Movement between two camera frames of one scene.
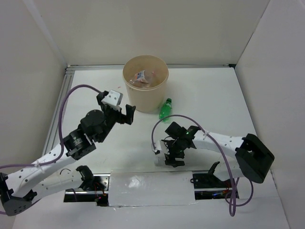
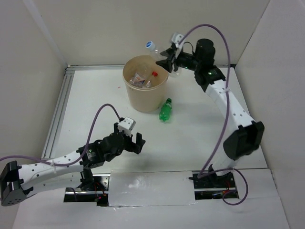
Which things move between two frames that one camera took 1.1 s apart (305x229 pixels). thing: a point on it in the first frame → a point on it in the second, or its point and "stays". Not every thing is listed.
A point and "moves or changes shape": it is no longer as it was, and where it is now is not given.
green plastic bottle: [165, 109] stays
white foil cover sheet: [131, 188] stays
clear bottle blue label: [139, 76] moves or changes shape
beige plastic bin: [146, 78] stays
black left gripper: [128, 119] → [132, 146]
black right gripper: [170, 160] → [167, 65]
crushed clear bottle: [159, 160] → [157, 56]
